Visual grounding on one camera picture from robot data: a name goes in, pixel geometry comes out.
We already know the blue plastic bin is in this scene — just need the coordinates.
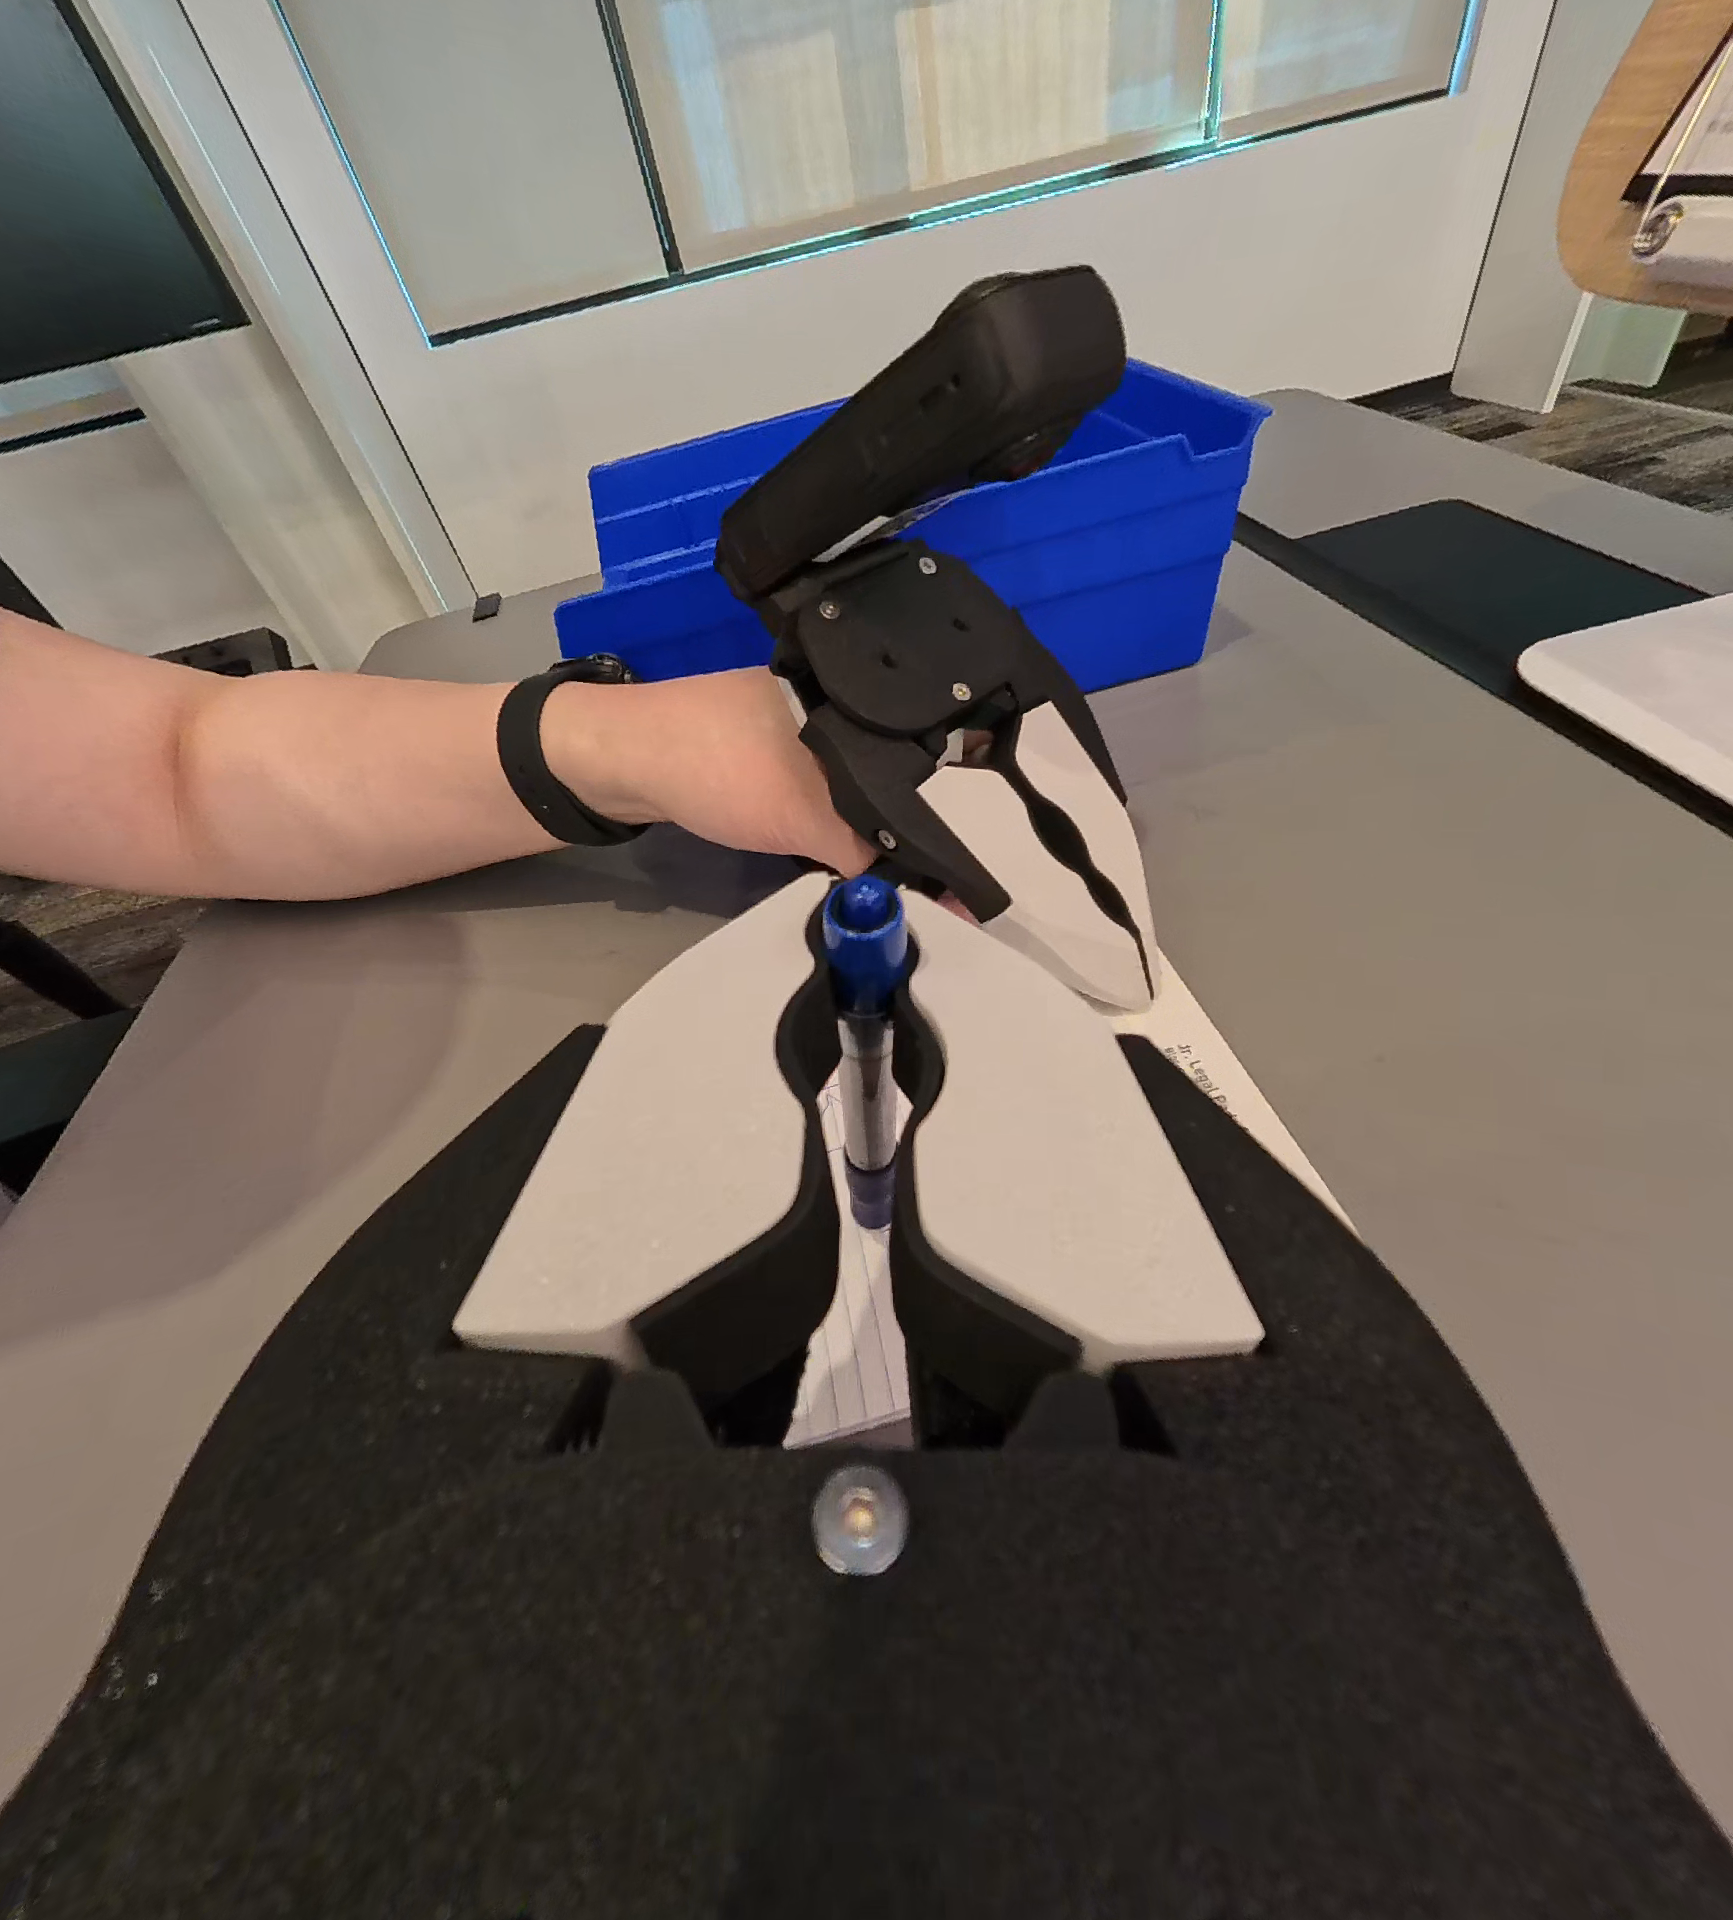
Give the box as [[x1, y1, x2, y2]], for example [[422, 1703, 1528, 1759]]
[[555, 355, 1272, 707]]

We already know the black desk mat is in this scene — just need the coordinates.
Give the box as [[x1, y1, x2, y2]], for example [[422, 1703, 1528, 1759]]
[[1233, 497, 1733, 901]]

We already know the black wrist watch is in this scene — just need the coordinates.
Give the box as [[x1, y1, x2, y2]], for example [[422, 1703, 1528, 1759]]
[[494, 653, 652, 849]]

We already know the black monitor screen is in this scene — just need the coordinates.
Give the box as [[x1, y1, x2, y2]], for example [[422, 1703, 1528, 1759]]
[[0, 0, 256, 407]]

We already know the person's left hand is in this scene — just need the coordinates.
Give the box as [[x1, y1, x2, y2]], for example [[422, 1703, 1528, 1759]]
[[638, 665, 989, 924]]

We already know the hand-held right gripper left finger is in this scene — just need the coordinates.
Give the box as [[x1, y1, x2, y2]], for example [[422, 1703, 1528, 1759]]
[[451, 881, 844, 1450]]

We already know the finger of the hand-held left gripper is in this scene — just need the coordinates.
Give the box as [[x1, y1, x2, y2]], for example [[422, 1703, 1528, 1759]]
[[1021, 693, 1159, 995], [931, 750, 1152, 1008]]

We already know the glass window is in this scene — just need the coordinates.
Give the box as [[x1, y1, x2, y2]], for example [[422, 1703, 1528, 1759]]
[[272, 0, 1483, 349]]

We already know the white lined notepad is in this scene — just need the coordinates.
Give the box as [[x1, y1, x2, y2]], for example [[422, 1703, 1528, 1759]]
[[783, 959, 1361, 1453]]

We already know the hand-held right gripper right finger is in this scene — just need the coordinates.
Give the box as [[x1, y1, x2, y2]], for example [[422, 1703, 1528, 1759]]
[[892, 903, 1269, 1450]]

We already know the white and wood document stand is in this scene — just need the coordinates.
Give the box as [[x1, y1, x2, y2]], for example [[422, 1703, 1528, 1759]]
[[1518, 0, 1733, 864]]

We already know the black metal bracket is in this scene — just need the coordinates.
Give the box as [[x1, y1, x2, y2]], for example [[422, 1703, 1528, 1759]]
[[146, 623, 295, 678]]

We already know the blue retractable pen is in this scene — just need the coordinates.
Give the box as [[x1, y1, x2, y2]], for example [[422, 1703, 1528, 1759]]
[[816, 875, 911, 1235]]

